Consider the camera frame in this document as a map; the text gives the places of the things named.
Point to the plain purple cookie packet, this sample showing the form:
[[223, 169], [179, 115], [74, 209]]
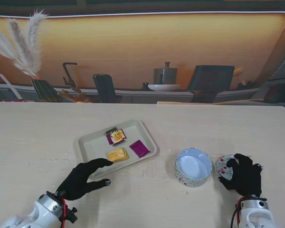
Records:
[[139, 148]]

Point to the yellow cookie packet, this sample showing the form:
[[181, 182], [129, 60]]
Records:
[[118, 154]]

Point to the dark brown orange cookie packet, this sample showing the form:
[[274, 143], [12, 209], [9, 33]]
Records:
[[116, 137]]

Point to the black countertop appliance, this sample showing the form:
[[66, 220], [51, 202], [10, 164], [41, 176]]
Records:
[[105, 88]]

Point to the black kitchen faucet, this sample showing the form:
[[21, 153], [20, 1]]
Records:
[[66, 71]]

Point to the round polka dot cookie box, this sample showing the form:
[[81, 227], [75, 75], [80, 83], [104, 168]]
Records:
[[192, 166]]

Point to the white pampas grass plumes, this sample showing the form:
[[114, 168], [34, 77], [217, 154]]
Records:
[[33, 35]]

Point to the cream plastic tray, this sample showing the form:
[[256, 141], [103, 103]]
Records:
[[95, 147]]

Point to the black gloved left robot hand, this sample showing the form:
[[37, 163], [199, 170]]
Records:
[[76, 181]]

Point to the dark ribbed vase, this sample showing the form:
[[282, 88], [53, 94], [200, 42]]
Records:
[[44, 91]]

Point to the grey lidded pot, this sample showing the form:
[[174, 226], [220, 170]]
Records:
[[167, 74]]

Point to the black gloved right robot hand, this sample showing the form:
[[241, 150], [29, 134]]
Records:
[[248, 178]]

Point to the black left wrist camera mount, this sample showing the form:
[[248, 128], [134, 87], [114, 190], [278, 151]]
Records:
[[71, 215]]

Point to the white shallow bowl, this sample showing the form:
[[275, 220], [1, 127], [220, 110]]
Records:
[[164, 88]]

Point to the large black block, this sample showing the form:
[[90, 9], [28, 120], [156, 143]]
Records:
[[211, 78]]

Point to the round polka dot box lid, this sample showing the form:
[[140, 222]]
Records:
[[222, 166]]

